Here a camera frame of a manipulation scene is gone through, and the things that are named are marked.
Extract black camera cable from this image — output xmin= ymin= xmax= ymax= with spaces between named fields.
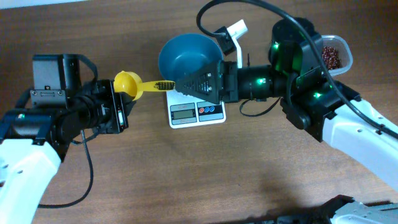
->
xmin=196 ymin=0 xmax=398 ymax=139
xmin=37 ymin=129 xmax=100 ymax=209

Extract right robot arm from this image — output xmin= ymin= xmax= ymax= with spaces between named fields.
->
xmin=175 ymin=18 xmax=397 ymax=188

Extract clear plastic bean container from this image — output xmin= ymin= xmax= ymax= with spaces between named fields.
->
xmin=322 ymin=35 xmax=353 ymax=77

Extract blue plastic bowl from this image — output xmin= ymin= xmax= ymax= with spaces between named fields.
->
xmin=158 ymin=34 xmax=223 ymax=81

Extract yellow measuring scoop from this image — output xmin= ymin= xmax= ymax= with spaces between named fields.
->
xmin=114 ymin=71 xmax=175 ymax=101

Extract right black camera cable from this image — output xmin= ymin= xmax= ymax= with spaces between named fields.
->
xmin=196 ymin=0 xmax=398 ymax=139

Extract left black camera cable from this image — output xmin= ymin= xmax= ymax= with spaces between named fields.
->
xmin=37 ymin=129 xmax=100 ymax=209

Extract red beans in container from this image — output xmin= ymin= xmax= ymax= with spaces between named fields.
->
xmin=322 ymin=47 xmax=343 ymax=70

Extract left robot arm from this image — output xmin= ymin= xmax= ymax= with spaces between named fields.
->
xmin=1 ymin=54 xmax=134 ymax=223

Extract white digital kitchen scale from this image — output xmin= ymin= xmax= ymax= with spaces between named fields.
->
xmin=166 ymin=90 xmax=226 ymax=129

